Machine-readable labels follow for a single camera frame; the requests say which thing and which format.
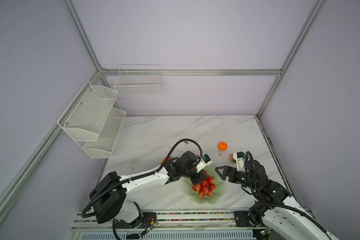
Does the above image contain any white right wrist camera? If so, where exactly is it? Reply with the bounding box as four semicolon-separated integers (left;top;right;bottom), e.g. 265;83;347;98
233;152;247;172

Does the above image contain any white mesh shelf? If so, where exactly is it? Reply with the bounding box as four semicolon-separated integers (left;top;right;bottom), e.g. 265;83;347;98
57;82;118;142
83;108;126;159

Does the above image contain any white mesh upper shelf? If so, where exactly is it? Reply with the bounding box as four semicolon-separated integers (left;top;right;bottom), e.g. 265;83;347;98
57;82;118;142

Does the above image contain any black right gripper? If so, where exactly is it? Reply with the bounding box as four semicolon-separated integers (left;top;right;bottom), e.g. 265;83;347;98
213;166;257;190

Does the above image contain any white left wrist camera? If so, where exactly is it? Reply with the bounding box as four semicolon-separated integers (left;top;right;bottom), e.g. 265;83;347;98
196;154;212;173

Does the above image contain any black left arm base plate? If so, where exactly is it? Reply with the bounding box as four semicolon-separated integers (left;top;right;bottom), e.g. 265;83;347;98
115;212;157;229

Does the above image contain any white mesh lower shelf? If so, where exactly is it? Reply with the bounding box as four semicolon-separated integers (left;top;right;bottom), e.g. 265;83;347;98
83;108;126;159

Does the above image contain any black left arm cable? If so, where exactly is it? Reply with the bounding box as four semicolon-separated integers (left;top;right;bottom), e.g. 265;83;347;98
80;138;204;219

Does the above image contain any orange fake tangerine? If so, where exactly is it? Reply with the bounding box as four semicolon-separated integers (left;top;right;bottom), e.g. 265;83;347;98
218;142;228;151

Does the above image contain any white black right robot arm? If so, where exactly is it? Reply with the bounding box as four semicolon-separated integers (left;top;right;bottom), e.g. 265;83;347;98
215;160;338;240

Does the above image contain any aluminium front rail frame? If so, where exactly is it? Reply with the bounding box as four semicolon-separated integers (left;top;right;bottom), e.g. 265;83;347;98
68;207;286;240

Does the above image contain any white wire wall basket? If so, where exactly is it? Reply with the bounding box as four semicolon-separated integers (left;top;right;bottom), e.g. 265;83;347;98
113;65;162;97

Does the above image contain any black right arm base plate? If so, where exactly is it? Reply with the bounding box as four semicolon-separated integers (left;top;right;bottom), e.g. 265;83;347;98
234;211;258;227

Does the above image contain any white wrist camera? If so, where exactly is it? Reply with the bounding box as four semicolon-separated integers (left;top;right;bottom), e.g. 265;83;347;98
196;154;212;173
233;152;247;172

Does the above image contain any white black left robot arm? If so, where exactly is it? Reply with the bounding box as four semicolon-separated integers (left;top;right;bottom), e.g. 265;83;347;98
81;151;212;224

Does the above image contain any green scalloped fruit bowl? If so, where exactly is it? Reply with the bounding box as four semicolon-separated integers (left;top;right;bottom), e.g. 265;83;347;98
184;166;225;205

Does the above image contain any red fake strawberry apple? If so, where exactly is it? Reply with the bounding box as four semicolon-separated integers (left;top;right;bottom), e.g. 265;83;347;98
230;155;236;164

